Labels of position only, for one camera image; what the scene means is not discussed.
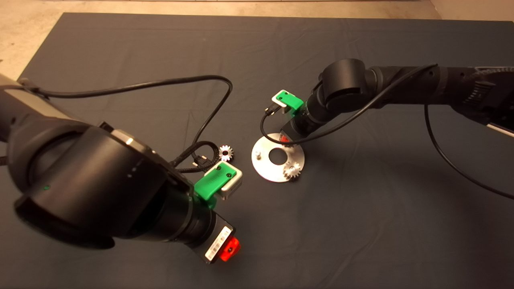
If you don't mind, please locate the dark grey table cloth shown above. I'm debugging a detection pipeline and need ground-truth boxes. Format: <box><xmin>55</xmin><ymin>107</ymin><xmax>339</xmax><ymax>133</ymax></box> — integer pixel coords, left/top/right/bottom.
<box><xmin>0</xmin><ymin>12</ymin><xmax>514</xmax><ymax>289</ymax></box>

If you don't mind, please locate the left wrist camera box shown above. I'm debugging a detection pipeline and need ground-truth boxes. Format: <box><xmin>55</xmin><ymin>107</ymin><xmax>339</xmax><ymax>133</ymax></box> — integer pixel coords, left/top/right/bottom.
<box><xmin>219</xmin><ymin>167</ymin><xmax>243</xmax><ymax>200</ymax></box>

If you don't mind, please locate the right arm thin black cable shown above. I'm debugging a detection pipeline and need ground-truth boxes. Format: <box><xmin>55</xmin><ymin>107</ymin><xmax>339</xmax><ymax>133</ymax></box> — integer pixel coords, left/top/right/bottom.
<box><xmin>424</xmin><ymin>104</ymin><xmax>514</xmax><ymax>200</ymax></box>

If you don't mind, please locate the left wrist camera black cable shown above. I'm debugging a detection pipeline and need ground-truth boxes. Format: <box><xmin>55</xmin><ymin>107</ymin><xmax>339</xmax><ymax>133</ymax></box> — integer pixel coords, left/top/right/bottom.
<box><xmin>18</xmin><ymin>75</ymin><xmax>233</xmax><ymax>165</ymax></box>

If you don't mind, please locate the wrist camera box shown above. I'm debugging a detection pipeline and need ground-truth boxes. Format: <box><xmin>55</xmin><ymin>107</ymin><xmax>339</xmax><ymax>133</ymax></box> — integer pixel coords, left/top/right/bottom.
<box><xmin>219</xmin><ymin>167</ymin><xmax>243</xmax><ymax>200</ymax></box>
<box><xmin>272</xmin><ymin>89</ymin><xmax>288</xmax><ymax>114</ymax></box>

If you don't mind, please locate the black braided cable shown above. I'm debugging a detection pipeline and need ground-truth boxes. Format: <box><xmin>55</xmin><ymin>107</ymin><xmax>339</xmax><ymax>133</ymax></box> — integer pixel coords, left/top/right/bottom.
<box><xmin>171</xmin><ymin>140</ymin><xmax>219</xmax><ymax>173</ymax></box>

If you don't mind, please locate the round metal carrier plate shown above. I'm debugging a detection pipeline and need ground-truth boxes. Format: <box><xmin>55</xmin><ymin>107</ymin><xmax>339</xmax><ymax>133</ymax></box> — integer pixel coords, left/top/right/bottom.
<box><xmin>251</xmin><ymin>133</ymin><xmax>305</xmax><ymax>183</ymax></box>

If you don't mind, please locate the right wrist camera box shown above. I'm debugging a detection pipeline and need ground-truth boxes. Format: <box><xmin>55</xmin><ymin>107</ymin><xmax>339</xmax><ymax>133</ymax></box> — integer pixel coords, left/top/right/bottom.
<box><xmin>272</xmin><ymin>89</ymin><xmax>288</xmax><ymax>114</ymax></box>

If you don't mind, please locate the left wrist green camera mount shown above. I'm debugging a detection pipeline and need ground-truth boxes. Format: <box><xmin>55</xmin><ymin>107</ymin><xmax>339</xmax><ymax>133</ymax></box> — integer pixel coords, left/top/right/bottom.
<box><xmin>194</xmin><ymin>161</ymin><xmax>237</xmax><ymax>210</ymax></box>

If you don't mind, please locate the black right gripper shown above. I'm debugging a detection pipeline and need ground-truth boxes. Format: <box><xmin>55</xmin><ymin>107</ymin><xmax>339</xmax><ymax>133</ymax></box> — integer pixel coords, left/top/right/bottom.
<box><xmin>279</xmin><ymin>112</ymin><xmax>318</xmax><ymax>144</ymax></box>

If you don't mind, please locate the wrist green camera mount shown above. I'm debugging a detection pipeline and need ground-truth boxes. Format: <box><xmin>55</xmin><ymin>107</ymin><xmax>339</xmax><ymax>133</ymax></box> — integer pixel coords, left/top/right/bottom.
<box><xmin>194</xmin><ymin>161</ymin><xmax>237</xmax><ymax>210</ymax></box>
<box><xmin>275</xmin><ymin>91</ymin><xmax>304</xmax><ymax>118</ymax></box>

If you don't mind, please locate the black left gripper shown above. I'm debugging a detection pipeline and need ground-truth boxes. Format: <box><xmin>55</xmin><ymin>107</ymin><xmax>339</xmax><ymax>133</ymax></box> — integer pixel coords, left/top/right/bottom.
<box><xmin>190</xmin><ymin>207</ymin><xmax>241</xmax><ymax>264</ymax></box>

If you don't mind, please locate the right wrist green camera mount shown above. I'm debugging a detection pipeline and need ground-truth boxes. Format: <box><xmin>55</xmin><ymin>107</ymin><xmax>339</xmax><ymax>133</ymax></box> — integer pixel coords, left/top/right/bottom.
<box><xmin>275</xmin><ymin>91</ymin><xmax>304</xmax><ymax>118</ymax></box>

